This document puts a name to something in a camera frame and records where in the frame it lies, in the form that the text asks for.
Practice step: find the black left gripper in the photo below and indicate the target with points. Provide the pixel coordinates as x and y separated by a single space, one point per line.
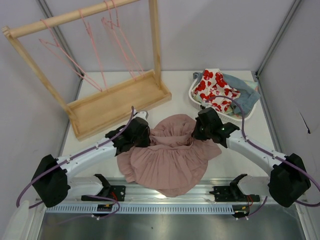
144 135

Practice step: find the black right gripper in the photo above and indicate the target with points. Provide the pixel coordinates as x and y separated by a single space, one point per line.
200 132

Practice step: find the pink pleated skirt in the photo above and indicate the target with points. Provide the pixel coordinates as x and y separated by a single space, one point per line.
174 162

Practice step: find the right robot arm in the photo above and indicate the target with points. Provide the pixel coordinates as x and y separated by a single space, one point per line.
285 181

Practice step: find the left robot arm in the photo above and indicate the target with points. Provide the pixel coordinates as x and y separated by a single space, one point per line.
55 179

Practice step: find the red floral white garment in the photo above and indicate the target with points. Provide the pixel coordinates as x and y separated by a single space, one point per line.
211 89

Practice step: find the wooden clothes rack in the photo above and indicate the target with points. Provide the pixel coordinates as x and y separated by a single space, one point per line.
93 112

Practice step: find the blue denim garment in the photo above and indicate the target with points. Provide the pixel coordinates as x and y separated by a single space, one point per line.
247 98

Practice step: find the pink wire hanger leftmost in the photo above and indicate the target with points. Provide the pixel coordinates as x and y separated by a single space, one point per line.
57 50

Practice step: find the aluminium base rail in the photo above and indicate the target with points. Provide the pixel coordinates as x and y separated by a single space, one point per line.
140 191

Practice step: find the white slotted cable duct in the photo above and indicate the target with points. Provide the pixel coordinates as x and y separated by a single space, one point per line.
130 208

